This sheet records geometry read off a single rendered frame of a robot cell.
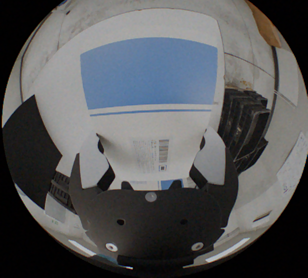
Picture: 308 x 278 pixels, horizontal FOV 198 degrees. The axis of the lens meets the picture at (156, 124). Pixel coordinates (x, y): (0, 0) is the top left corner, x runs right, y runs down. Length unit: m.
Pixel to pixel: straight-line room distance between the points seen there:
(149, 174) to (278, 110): 2.59
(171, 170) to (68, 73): 0.26
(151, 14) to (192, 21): 0.07
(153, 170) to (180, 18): 0.25
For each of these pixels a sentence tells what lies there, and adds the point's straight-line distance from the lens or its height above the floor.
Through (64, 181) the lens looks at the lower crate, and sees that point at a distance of 0.75.
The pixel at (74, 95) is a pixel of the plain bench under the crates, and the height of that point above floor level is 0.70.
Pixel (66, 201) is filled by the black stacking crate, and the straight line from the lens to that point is 0.69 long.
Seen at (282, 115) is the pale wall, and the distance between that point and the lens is 2.58.
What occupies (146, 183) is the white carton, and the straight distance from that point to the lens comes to 0.27.
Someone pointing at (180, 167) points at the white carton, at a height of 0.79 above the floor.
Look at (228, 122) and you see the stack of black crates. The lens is 0.78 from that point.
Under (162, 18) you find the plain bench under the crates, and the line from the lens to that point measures 0.19.
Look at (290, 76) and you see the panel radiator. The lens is 2.44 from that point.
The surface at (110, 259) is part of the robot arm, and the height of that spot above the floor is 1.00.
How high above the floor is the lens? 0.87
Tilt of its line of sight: 58 degrees down
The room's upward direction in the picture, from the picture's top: 175 degrees clockwise
